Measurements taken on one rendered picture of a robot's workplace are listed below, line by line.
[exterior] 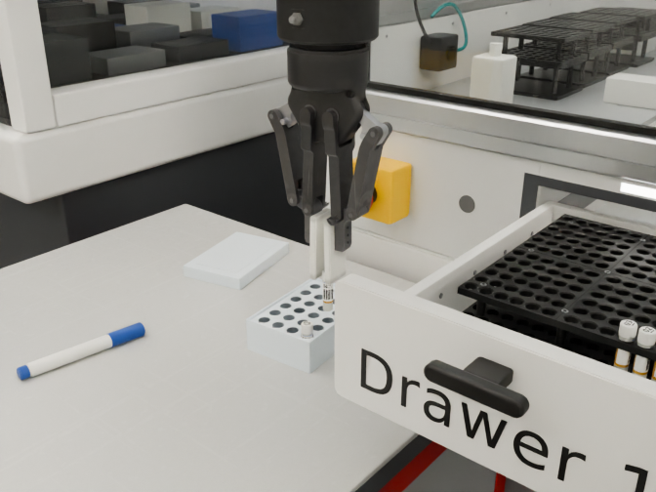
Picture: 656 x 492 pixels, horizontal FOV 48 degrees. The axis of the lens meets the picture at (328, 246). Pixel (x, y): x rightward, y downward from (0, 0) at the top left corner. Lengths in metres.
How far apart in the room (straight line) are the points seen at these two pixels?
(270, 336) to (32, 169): 0.52
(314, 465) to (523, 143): 0.42
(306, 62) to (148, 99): 0.62
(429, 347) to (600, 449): 0.13
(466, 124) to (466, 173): 0.06
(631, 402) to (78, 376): 0.54
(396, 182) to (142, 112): 0.51
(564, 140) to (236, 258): 0.44
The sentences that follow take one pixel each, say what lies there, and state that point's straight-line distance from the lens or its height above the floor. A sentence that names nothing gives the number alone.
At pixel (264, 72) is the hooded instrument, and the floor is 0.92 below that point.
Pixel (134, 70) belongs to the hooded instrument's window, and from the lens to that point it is 1.26.
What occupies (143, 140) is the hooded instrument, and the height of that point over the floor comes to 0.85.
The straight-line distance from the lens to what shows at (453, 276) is 0.69.
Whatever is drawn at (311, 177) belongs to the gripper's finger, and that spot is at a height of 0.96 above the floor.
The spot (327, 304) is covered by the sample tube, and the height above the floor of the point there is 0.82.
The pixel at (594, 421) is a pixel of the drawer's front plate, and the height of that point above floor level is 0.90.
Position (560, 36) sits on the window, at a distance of 0.83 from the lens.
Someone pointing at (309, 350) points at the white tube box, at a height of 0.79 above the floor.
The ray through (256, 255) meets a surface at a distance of 0.99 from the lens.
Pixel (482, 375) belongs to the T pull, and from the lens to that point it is 0.51.
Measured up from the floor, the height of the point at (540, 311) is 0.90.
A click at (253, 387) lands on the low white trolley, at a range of 0.75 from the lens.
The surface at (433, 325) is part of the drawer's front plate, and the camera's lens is 0.54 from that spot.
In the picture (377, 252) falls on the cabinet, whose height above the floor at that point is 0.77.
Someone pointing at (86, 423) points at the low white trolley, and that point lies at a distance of 0.74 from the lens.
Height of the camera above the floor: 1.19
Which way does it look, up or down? 24 degrees down
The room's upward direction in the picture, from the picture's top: straight up
